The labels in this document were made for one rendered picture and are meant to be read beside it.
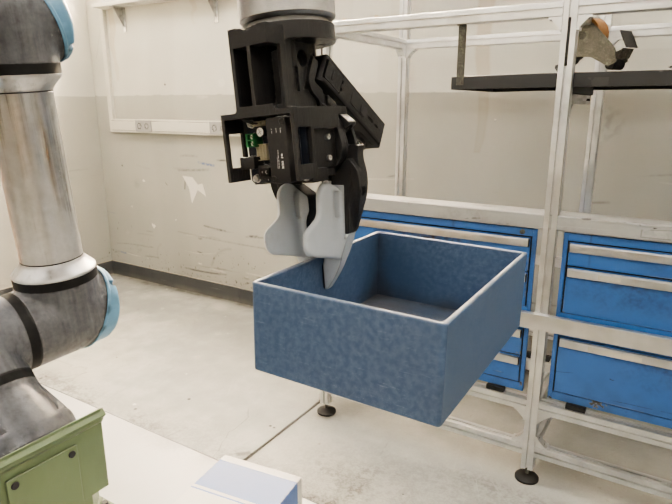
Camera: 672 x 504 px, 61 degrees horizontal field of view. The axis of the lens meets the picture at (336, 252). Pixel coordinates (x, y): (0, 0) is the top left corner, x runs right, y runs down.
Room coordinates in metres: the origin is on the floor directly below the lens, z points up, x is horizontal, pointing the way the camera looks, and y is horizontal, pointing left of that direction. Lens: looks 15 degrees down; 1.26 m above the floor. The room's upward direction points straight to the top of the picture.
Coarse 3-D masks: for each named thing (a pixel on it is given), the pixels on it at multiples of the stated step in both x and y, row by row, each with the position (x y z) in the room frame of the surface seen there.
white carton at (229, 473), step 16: (224, 464) 0.67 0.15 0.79; (240, 464) 0.67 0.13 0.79; (256, 464) 0.67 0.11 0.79; (208, 480) 0.63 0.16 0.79; (224, 480) 0.63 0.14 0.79; (240, 480) 0.63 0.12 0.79; (256, 480) 0.63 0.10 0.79; (272, 480) 0.63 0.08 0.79; (288, 480) 0.63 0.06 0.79; (192, 496) 0.60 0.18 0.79; (208, 496) 0.60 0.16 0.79; (224, 496) 0.60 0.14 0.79; (240, 496) 0.60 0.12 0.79; (256, 496) 0.60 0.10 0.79; (272, 496) 0.60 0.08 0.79; (288, 496) 0.61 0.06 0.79
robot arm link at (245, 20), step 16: (240, 0) 0.45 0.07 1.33; (256, 0) 0.44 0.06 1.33; (272, 0) 0.44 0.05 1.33; (288, 0) 0.43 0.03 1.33; (304, 0) 0.44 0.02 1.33; (320, 0) 0.45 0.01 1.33; (240, 16) 0.46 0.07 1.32; (256, 16) 0.44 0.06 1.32; (272, 16) 0.44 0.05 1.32; (288, 16) 0.44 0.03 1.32; (304, 16) 0.44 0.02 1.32; (320, 16) 0.45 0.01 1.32
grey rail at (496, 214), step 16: (368, 208) 2.03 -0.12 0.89; (384, 208) 1.99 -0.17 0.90; (400, 208) 1.96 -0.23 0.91; (416, 208) 1.93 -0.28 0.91; (432, 208) 1.90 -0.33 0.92; (448, 208) 1.87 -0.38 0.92; (464, 208) 1.84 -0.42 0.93; (480, 208) 1.81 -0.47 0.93; (496, 208) 1.81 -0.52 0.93; (512, 208) 1.81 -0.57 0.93; (528, 208) 1.81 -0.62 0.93; (512, 224) 1.75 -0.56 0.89; (528, 224) 1.73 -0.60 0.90; (560, 224) 1.68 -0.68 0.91; (576, 224) 1.65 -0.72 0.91; (592, 224) 1.63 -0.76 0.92; (608, 224) 1.61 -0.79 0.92; (624, 224) 1.59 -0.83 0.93; (640, 224) 1.57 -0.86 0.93; (656, 224) 1.57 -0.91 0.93; (656, 240) 1.54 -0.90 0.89
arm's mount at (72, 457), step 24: (72, 432) 0.64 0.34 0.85; (96, 432) 0.68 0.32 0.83; (24, 456) 0.59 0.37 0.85; (48, 456) 0.62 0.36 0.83; (72, 456) 0.64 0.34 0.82; (96, 456) 0.67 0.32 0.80; (0, 480) 0.57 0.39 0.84; (24, 480) 0.59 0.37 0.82; (48, 480) 0.61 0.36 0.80; (72, 480) 0.64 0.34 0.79; (96, 480) 0.67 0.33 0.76
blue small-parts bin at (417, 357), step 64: (384, 256) 0.55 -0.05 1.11; (448, 256) 0.52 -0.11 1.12; (512, 256) 0.49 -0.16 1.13; (256, 320) 0.39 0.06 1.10; (320, 320) 0.36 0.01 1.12; (384, 320) 0.34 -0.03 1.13; (448, 320) 0.32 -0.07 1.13; (512, 320) 0.46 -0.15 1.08; (320, 384) 0.36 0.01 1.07; (384, 384) 0.34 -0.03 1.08; (448, 384) 0.32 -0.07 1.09
